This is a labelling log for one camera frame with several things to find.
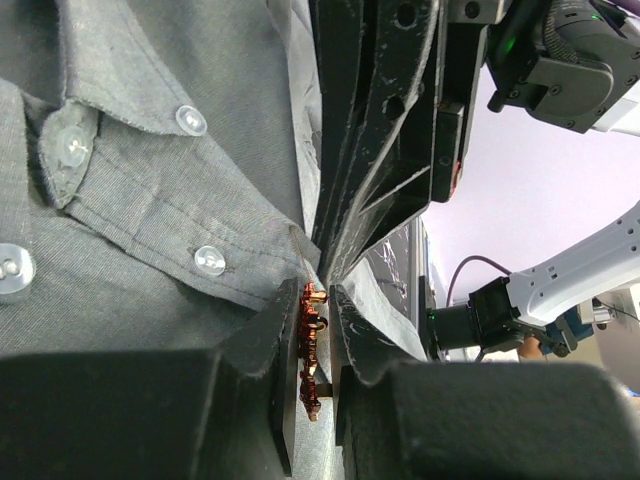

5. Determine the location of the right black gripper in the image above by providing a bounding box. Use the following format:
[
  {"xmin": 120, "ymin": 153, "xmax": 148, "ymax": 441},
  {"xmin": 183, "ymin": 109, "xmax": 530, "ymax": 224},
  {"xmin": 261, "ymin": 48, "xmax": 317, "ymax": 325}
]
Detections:
[{"xmin": 310, "ymin": 1, "xmax": 505, "ymax": 284}]

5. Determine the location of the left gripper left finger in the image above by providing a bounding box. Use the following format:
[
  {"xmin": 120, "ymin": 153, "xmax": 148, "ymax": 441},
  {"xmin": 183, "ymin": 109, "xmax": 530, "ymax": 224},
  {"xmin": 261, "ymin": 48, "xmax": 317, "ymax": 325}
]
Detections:
[{"xmin": 1, "ymin": 279, "xmax": 299, "ymax": 479}]

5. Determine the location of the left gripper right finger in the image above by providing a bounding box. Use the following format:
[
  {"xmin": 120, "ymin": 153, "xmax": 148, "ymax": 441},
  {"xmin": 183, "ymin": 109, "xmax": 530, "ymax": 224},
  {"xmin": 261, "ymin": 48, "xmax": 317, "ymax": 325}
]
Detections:
[{"xmin": 329, "ymin": 285, "xmax": 639, "ymax": 479}]

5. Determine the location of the orange flower brooch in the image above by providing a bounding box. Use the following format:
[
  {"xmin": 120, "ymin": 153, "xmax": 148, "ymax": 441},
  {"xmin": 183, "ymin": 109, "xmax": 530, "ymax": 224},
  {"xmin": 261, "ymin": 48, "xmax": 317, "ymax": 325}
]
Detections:
[{"xmin": 297, "ymin": 282, "xmax": 333, "ymax": 422}]

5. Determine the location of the grey button shirt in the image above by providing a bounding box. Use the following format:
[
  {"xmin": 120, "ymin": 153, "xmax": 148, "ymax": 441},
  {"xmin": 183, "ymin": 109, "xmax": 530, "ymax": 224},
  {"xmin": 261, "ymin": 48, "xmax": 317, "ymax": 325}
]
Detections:
[{"xmin": 0, "ymin": 0, "xmax": 431, "ymax": 480}]

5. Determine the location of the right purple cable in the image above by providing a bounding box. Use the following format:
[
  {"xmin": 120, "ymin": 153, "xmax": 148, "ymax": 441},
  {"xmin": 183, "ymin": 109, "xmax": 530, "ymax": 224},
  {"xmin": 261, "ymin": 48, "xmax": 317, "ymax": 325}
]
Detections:
[{"xmin": 445, "ymin": 254, "xmax": 513, "ymax": 307}]

